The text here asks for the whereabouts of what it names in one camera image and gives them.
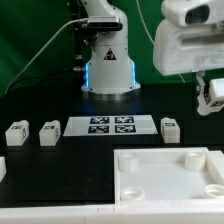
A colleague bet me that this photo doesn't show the white obstacle left wall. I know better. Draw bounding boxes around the white obstacle left wall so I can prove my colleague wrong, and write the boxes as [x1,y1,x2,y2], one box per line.
[0,157,7,182]

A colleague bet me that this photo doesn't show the white tag sheet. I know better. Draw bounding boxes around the white tag sheet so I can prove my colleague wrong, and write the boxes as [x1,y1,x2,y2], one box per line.
[63,115,158,137]

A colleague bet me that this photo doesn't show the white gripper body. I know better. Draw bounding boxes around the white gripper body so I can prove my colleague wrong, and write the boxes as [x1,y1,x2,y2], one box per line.
[153,19,224,76]

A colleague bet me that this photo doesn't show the white cable right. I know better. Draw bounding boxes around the white cable right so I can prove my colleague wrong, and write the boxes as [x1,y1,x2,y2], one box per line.
[134,0,186,84]

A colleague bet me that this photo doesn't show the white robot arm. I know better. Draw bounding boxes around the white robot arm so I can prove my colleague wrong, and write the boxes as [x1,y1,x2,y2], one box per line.
[79,0,224,116]

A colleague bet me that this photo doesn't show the black base camera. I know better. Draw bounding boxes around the black base camera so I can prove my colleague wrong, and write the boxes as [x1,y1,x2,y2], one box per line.
[87,16,123,31]

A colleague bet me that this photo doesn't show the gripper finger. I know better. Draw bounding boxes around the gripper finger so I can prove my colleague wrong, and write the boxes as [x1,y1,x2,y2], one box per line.
[196,71,212,116]

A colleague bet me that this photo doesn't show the white square tabletop tray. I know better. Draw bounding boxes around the white square tabletop tray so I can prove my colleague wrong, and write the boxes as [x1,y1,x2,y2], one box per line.
[114,147,224,202]

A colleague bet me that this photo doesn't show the white cable left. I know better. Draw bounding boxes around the white cable left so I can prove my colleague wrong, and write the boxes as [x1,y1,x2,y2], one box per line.
[3,18,88,98]

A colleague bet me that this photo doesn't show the white cable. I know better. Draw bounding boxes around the white cable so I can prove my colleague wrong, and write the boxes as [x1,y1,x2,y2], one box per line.
[3,18,88,98]
[134,0,186,84]

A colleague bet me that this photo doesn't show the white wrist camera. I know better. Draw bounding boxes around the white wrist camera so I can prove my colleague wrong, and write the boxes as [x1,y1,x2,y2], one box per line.
[161,0,224,27]

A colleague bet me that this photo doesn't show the white front rail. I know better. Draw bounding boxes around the white front rail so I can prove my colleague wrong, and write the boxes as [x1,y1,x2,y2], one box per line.
[0,200,224,224]

